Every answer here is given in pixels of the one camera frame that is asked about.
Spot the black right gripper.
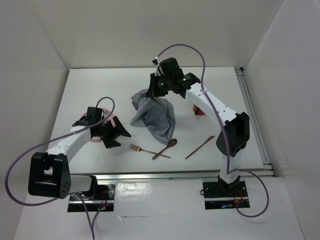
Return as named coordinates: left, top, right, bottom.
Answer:
left=146, top=72, right=173, bottom=97

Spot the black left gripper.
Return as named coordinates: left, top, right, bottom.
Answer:
left=94, top=115, right=130, bottom=148

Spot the grey cloth placemat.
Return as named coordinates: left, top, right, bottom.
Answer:
left=130, top=89, right=176, bottom=145

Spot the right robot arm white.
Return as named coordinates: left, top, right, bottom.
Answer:
left=146, top=57, right=250, bottom=196

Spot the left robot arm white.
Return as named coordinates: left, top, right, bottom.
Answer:
left=28, top=107, right=131, bottom=199

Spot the pink plate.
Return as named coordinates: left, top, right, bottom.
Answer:
left=77, top=106, right=116, bottom=142

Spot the copper fork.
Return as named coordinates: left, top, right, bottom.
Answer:
left=129, top=144, right=157, bottom=155

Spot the brown wooden spoon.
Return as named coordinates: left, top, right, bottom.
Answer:
left=152, top=138, right=178, bottom=160

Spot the copper knife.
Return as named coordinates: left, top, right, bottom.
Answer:
left=185, top=135, right=215, bottom=160

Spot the aluminium rail front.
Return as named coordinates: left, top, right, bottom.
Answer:
left=71, top=164, right=275, bottom=181

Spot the aluminium rail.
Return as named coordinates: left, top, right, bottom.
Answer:
left=234, top=67, right=274, bottom=172
left=71, top=164, right=275, bottom=181

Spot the red mug black handle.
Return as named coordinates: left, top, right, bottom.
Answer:
left=192, top=104, right=205, bottom=116

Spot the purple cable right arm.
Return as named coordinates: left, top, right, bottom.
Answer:
left=152, top=43, right=270, bottom=218

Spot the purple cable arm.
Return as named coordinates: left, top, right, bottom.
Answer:
left=152, top=43, right=270, bottom=218
left=5, top=96, right=116, bottom=239

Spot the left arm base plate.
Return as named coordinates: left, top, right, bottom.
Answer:
left=67, top=183, right=116, bottom=213

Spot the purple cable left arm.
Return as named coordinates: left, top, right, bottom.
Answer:
left=5, top=96, right=116, bottom=239

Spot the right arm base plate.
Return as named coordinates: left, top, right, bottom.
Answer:
left=200, top=181, right=250, bottom=210

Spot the aluminium rail right side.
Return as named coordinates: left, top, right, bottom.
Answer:
left=234, top=67, right=274, bottom=172

